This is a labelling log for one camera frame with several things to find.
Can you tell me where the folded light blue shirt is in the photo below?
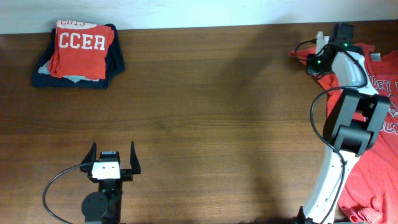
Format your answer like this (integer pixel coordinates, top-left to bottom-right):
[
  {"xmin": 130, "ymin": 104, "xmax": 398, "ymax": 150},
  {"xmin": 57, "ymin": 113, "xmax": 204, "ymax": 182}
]
[{"xmin": 38, "ymin": 61, "xmax": 99, "ymax": 83}]

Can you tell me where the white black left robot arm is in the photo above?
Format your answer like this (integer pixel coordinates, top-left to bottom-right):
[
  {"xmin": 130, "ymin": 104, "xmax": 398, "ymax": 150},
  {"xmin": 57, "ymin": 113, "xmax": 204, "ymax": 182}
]
[{"xmin": 80, "ymin": 143, "xmax": 141, "ymax": 224}]

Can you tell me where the folded red soccer shirt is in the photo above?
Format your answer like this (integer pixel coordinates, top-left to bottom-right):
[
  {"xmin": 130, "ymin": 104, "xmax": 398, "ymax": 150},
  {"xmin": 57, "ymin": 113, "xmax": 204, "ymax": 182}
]
[{"xmin": 47, "ymin": 20, "xmax": 114, "ymax": 80}]

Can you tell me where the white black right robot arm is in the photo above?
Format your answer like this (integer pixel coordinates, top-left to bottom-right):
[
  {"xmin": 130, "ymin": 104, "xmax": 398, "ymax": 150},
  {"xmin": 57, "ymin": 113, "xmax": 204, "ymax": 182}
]
[{"xmin": 294, "ymin": 23, "xmax": 391, "ymax": 223}]

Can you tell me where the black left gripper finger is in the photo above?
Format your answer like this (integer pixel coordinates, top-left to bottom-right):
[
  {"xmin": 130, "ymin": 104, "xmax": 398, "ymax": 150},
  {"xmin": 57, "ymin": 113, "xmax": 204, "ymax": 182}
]
[
  {"xmin": 130, "ymin": 141, "xmax": 141, "ymax": 174},
  {"xmin": 80, "ymin": 142, "xmax": 97, "ymax": 172}
]

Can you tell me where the folded navy blue shirt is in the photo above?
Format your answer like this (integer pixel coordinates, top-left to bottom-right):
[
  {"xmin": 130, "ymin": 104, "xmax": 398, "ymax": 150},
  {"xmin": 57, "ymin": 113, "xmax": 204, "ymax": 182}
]
[{"xmin": 32, "ymin": 24, "xmax": 125, "ymax": 89}]

